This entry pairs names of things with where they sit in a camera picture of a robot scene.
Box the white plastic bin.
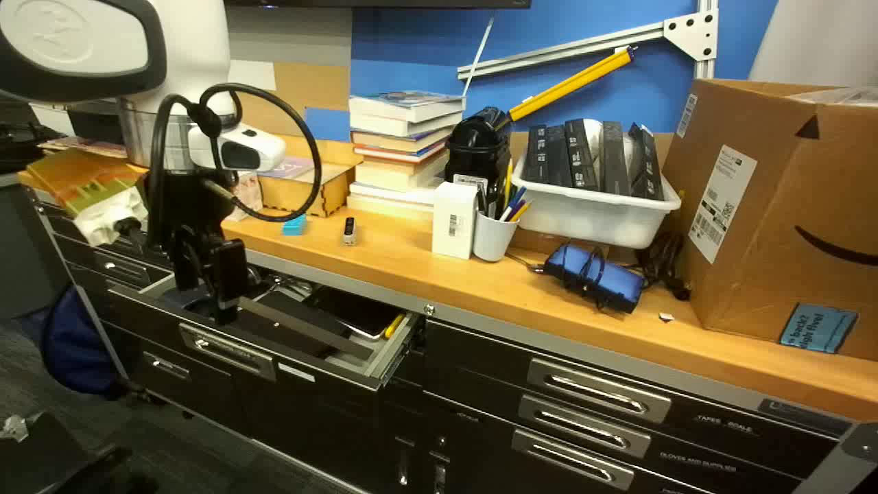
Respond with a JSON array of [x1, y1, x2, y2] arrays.
[[509, 163, 685, 253]]

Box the blue and black pouch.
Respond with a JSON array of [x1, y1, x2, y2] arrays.
[[542, 242, 648, 315]]

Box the crumpled white paper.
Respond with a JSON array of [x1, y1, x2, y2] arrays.
[[0, 412, 32, 444]]

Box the aluminium rail bracket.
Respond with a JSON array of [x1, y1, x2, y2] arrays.
[[456, 0, 721, 83]]

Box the small white carton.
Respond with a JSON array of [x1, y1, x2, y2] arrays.
[[430, 179, 481, 264]]

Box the black parts in bin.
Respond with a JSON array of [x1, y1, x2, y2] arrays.
[[518, 115, 666, 204]]

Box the large cardboard box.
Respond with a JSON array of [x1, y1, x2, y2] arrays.
[[660, 78, 878, 362]]

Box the white pen cup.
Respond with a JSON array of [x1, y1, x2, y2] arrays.
[[468, 208, 522, 266]]

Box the closed drawer silver handle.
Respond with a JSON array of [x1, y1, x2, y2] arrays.
[[515, 392, 655, 463], [508, 426, 638, 494], [523, 358, 674, 426]]

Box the white shipping label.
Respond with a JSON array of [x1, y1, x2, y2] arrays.
[[685, 143, 759, 266]]

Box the blue note sticker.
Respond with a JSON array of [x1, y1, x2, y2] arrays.
[[776, 301, 862, 358]]

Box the yellow bar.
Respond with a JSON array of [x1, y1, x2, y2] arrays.
[[505, 46, 637, 123]]

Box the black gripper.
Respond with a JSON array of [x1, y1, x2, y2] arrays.
[[145, 167, 253, 323]]

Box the yellow pencil in drawer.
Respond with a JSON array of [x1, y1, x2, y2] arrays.
[[378, 312, 409, 342]]

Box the white zip tie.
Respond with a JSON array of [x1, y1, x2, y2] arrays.
[[457, 14, 499, 104]]

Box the black desk device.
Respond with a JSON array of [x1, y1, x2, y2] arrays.
[[445, 104, 515, 201]]

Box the stack of books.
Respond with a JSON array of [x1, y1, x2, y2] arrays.
[[345, 87, 467, 215]]

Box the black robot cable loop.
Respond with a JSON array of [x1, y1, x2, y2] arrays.
[[149, 83, 326, 226]]

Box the small wooden box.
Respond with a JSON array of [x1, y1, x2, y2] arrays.
[[257, 163, 360, 219]]

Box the open grey metal drawer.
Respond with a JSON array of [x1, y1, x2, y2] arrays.
[[135, 261, 420, 395]]

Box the dark blue bag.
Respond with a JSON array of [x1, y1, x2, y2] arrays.
[[39, 282, 127, 399]]

